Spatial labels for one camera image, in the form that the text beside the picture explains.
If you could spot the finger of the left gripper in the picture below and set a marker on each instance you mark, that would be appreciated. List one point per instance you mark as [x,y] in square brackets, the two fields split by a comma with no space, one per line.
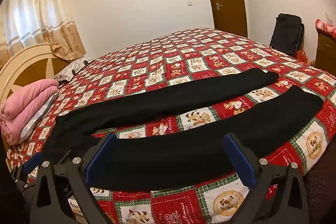
[32,163]

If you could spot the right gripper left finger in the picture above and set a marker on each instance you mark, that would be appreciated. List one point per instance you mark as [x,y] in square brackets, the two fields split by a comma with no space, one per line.
[83,172]

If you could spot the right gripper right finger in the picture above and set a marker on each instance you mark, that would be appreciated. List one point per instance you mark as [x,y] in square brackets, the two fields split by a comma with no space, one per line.
[258,178]

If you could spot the black pants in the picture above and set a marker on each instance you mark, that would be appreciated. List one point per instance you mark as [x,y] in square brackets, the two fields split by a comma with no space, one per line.
[206,111]

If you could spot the grey patterned pillow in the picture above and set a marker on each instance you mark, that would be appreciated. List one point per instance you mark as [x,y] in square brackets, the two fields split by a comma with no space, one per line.
[36,118]

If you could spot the pink folded blanket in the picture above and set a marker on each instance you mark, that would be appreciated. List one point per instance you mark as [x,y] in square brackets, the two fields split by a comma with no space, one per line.
[21,106]

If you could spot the white patterned pillow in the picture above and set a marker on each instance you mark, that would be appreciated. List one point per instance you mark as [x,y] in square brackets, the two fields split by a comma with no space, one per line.
[71,70]

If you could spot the cream wooden headboard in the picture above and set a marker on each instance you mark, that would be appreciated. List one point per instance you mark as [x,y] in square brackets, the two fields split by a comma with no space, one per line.
[27,66]

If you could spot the red patchwork bedspread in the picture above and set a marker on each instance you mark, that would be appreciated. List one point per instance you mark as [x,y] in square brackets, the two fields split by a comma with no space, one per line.
[178,58]

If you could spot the red bag on floor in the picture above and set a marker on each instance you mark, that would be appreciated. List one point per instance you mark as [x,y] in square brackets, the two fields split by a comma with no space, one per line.
[301,56]

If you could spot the brown wooden dresser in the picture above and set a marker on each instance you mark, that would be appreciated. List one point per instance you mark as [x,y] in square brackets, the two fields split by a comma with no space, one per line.
[326,53]

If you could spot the black folding chair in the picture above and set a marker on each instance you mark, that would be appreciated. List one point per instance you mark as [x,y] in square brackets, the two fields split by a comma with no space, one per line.
[288,34]

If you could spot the beige patterned curtain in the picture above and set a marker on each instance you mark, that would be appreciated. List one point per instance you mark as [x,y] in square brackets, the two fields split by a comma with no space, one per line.
[25,23]

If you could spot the red cloth on dresser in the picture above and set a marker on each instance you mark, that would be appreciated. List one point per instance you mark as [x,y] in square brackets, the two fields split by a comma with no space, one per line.
[326,29]

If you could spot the white wall switch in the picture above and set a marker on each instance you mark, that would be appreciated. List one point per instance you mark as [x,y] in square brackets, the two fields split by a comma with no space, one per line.
[189,3]

